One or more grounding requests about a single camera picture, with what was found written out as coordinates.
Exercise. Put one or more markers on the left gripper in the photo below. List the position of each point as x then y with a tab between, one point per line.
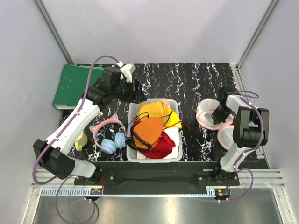
135	96

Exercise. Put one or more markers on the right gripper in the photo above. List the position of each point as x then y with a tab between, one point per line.
217	118

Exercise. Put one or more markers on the yellow mesh bra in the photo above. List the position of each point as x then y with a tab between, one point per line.
152	109

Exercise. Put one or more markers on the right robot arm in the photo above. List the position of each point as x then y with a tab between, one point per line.
249	133

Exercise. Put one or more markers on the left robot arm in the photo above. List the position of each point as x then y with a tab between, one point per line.
52	153

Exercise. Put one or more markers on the red satin bra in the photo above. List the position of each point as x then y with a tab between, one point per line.
167	141

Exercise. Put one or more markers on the yellow-green plastic cup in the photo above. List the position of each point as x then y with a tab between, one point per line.
81	141

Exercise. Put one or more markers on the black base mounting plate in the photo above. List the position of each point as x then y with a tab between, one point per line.
133	178

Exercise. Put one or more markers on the green ring binder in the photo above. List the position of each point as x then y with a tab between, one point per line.
71	87

